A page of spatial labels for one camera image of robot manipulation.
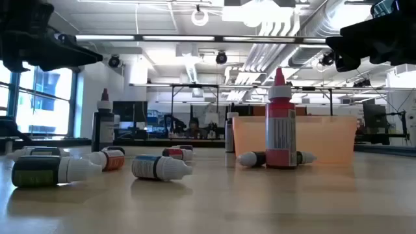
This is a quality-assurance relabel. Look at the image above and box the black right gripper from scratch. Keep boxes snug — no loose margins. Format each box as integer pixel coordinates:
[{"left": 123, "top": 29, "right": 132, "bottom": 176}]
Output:
[{"left": 326, "top": 9, "right": 416, "bottom": 73}]

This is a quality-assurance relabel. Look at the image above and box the orange translucent plastic bin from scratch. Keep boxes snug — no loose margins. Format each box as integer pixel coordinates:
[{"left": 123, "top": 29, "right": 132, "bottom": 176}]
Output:
[{"left": 232, "top": 115, "right": 358, "bottom": 165}]

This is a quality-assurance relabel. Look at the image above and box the small bottle dark green label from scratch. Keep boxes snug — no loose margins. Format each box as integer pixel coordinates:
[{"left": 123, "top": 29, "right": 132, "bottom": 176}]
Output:
[{"left": 295, "top": 150, "right": 318, "bottom": 165}]

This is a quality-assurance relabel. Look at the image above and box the small black hanging camera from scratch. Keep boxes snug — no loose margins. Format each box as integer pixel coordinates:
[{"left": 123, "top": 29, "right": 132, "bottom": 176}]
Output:
[{"left": 352, "top": 77, "right": 373, "bottom": 88}]

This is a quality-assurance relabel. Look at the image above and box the white cable coil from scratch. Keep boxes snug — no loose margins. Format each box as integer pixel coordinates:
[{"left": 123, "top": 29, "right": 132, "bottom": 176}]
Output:
[{"left": 190, "top": 5, "right": 210, "bottom": 27}]

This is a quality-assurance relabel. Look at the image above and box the dark background monitor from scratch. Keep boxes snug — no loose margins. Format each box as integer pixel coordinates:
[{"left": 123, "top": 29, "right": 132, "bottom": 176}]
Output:
[{"left": 363, "top": 103, "right": 388, "bottom": 131}]

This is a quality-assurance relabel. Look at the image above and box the white ceiling vent unit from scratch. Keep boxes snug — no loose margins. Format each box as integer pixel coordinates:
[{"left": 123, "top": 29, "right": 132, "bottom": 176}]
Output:
[{"left": 394, "top": 63, "right": 416, "bottom": 77}]

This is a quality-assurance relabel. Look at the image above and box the large window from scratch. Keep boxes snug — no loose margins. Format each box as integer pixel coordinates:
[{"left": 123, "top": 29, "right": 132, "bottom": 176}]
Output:
[{"left": 0, "top": 61, "right": 79, "bottom": 139}]

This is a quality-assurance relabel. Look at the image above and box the small bottle blue label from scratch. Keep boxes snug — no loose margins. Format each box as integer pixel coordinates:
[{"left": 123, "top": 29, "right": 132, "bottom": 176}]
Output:
[{"left": 131, "top": 153, "right": 194, "bottom": 182}]

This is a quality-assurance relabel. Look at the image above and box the white ceiling light fixture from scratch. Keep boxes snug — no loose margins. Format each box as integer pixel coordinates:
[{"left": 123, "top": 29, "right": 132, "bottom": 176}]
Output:
[{"left": 222, "top": 0, "right": 302, "bottom": 37}]

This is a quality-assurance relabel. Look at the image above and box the orange partition panel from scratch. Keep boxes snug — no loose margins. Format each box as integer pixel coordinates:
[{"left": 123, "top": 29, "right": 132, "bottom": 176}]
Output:
[{"left": 252, "top": 105, "right": 308, "bottom": 117}]

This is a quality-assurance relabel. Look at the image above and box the black background stand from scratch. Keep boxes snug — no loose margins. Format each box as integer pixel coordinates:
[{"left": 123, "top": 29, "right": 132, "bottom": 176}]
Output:
[{"left": 356, "top": 110, "right": 410, "bottom": 146}]

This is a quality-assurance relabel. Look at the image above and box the large dark bottle red tip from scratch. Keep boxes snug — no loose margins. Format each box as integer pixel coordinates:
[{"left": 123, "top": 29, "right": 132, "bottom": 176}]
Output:
[{"left": 91, "top": 88, "right": 115, "bottom": 153}]

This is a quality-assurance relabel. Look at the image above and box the small bottle red label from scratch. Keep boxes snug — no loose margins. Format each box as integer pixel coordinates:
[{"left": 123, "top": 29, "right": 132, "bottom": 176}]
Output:
[{"left": 161, "top": 148, "right": 196, "bottom": 163}]

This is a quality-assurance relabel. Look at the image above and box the black background screen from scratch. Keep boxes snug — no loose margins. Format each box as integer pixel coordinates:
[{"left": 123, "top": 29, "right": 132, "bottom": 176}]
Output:
[{"left": 112, "top": 100, "right": 149, "bottom": 124}]

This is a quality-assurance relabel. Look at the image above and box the small bottle orange label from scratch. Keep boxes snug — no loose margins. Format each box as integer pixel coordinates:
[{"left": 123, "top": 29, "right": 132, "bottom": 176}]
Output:
[{"left": 81, "top": 148, "right": 126, "bottom": 172}]

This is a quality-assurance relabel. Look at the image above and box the large red food coloring bottle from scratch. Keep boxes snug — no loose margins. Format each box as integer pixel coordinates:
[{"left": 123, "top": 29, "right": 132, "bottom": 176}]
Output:
[{"left": 265, "top": 67, "right": 297, "bottom": 169}]

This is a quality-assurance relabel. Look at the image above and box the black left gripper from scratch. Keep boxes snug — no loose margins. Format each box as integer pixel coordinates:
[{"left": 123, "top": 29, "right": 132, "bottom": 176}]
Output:
[{"left": 0, "top": 0, "right": 103, "bottom": 73}]

